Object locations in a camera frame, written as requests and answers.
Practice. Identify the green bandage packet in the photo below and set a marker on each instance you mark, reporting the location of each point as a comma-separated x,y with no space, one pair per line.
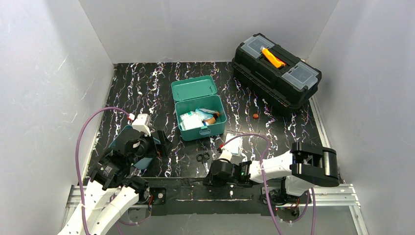
235,143

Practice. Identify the brown medicine bottle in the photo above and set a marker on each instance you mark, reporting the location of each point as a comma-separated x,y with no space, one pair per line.
213,119

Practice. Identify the dark teal tray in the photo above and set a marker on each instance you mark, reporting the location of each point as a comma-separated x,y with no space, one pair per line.
134,147

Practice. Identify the white plastic bottle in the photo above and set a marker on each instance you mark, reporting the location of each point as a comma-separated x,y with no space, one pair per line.
187,115

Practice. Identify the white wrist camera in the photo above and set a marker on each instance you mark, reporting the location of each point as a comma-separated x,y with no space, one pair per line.
225,155
141,124

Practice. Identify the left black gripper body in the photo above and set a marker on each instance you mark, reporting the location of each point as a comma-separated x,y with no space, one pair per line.
155,146

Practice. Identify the black toolbox orange handle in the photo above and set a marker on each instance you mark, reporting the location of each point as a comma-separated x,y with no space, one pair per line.
274,74

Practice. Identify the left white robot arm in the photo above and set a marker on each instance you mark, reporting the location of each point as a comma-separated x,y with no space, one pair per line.
111,190

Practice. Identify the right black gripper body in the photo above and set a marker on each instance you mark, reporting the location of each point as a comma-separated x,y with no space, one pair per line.
211,175

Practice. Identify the blue cotton swab pouch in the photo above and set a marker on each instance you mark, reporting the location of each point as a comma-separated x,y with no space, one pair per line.
206,113

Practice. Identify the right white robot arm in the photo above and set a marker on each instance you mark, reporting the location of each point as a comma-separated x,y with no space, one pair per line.
301,168

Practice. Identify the green medicine box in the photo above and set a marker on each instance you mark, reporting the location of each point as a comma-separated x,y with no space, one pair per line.
194,93

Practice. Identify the black handled scissors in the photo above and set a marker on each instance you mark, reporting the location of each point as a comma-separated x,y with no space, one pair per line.
203,158

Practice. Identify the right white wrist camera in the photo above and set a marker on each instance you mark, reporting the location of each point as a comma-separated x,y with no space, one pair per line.
225,155

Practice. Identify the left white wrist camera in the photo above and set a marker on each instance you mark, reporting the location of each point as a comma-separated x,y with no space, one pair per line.
141,124

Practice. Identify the white gauze pad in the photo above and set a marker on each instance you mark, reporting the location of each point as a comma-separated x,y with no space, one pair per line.
191,123

